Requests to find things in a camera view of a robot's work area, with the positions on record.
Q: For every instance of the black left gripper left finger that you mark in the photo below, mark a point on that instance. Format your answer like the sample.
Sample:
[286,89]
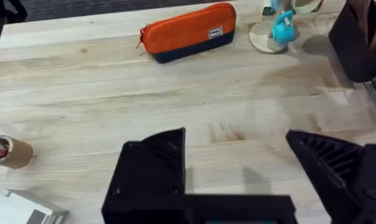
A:
[150,174]

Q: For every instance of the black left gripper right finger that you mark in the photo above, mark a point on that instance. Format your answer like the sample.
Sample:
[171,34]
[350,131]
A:
[337,168]

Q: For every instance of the blue cup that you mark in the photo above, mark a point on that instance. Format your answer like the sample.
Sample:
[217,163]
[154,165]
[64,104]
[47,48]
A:
[283,28]

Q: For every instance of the beige cup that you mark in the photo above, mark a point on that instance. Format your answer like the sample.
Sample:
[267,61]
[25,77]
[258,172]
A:
[306,4]

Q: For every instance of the grey metal block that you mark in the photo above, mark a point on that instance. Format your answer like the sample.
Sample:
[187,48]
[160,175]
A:
[23,210]

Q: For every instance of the brown tape roll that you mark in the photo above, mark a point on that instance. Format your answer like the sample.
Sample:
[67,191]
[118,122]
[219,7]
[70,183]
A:
[15,152]

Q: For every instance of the orange and navy zip bag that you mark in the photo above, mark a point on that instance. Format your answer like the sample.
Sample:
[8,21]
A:
[188,31]

